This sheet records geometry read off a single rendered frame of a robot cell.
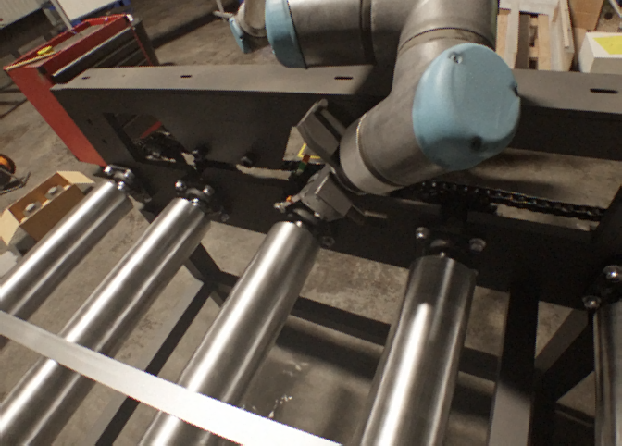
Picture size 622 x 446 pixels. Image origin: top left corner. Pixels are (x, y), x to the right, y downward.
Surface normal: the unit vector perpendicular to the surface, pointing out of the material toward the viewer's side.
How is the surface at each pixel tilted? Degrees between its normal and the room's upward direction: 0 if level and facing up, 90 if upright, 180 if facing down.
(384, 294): 0
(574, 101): 0
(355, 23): 71
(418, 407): 20
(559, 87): 0
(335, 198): 48
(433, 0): 30
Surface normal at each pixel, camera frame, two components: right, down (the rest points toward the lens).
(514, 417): -0.20, -0.67
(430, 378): 0.20, -0.53
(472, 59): 0.36, -0.04
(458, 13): -0.11, -0.25
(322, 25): -0.35, 0.48
